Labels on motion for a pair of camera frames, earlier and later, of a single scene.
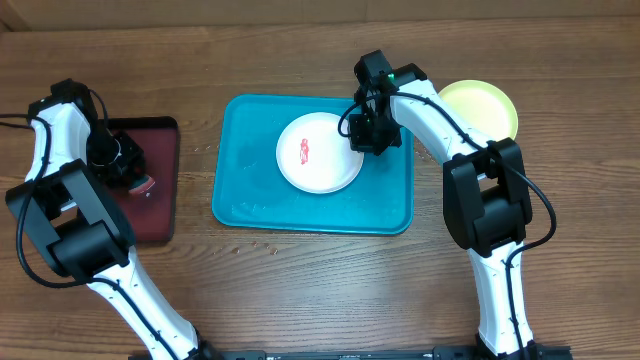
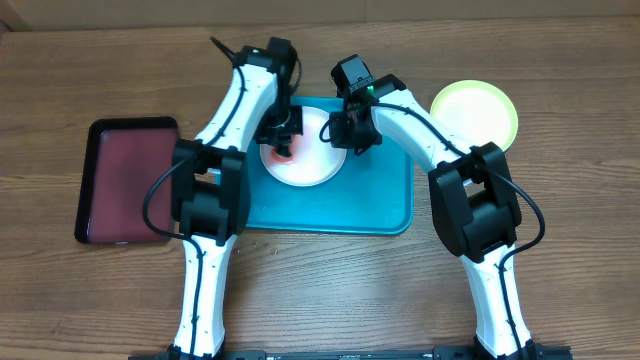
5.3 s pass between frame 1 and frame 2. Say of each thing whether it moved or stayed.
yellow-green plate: stayed
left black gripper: moved
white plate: moved
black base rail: stayed
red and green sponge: moved
